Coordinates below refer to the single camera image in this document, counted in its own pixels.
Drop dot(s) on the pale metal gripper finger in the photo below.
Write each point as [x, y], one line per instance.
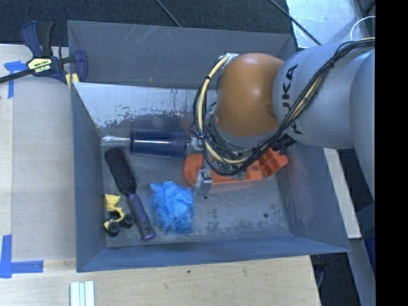
[206, 186]
[204, 174]

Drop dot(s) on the blue mesh bath sponge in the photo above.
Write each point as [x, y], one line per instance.
[173, 207]

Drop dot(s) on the black cylinder on white bracket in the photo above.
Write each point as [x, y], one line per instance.
[284, 142]

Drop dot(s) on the pale wood board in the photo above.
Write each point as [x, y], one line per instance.
[43, 171]

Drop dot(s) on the dark blue cylindrical cup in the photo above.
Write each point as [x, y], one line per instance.
[156, 143]

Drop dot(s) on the grey metal bin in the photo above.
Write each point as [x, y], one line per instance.
[178, 59]

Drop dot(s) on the orange plastic toy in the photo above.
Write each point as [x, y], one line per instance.
[194, 171]

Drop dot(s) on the yellow and black toy vehicle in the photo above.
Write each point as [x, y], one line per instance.
[114, 207]

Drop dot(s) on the black and purple hairbrush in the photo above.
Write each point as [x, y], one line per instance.
[122, 175]

